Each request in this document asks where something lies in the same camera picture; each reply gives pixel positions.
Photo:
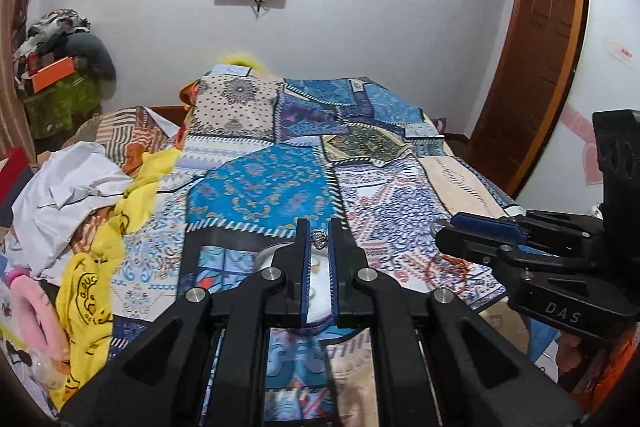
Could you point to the white round jewelry dish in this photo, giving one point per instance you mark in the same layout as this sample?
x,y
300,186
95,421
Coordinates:
x,y
316,292

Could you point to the patchwork printed blanket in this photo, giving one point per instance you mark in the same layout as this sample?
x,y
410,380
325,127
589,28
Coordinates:
x,y
260,187

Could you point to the green patterned cloth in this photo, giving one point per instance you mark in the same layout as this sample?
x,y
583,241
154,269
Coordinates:
x,y
62,102

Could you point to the brown wooden door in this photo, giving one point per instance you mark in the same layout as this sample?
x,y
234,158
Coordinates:
x,y
530,87

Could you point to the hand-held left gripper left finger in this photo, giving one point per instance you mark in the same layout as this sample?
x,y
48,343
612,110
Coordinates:
x,y
302,267

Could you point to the yellow printed cloth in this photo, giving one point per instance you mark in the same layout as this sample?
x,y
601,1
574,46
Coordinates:
x,y
95,297

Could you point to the person's right hand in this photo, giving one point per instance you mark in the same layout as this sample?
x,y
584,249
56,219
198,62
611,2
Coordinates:
x,y
572,349

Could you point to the pink plush item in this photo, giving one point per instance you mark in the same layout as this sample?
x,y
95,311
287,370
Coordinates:
x,y
37,312

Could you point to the orange box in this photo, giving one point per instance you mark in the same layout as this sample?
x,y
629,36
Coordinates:
x,y
52,73

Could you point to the striped orange cloth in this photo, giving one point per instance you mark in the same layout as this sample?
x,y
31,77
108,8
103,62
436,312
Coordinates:
x,y
132,132

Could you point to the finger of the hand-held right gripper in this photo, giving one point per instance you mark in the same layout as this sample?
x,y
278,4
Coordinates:
x,y
465,244
487,227

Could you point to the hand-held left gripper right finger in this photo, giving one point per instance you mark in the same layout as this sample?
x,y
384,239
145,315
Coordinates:
x,y
335,267

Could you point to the pile of clothes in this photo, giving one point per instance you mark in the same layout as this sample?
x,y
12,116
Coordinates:
x,y
60,44

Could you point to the white cloth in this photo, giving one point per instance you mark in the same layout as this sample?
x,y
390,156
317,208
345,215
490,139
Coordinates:
x,y
60,202

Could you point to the striped curtain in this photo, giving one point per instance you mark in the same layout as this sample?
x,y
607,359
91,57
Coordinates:
x,y
22,32

